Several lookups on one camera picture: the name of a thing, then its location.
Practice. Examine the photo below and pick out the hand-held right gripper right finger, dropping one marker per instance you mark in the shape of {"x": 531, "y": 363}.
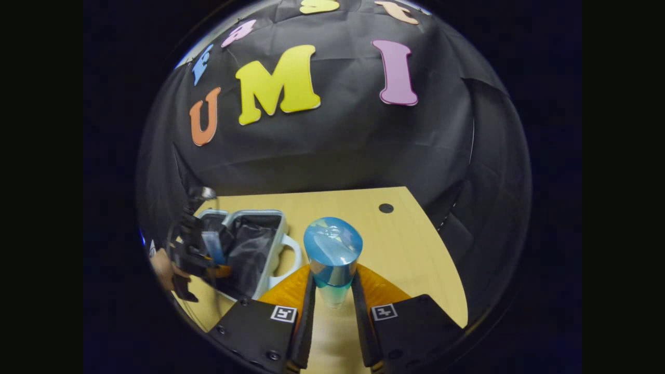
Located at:
{"x": 362, "y": 327}

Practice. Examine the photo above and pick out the light blue skincare tube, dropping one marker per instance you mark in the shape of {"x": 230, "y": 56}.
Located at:
{"x": 214, "y": 249}

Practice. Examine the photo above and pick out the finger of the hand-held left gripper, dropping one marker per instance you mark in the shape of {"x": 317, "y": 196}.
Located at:
{"x": 222, "y": 271}

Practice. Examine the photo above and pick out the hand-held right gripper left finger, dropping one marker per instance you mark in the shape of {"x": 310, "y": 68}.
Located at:
{"x": 307, "y": 322}

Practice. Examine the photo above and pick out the pale blue suitcase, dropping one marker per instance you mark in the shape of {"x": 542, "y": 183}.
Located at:
{"x": 249, "y": 254}

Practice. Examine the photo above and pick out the teal bottle with blue cap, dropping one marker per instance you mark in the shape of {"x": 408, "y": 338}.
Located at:
{"x": 332, "y": 249}

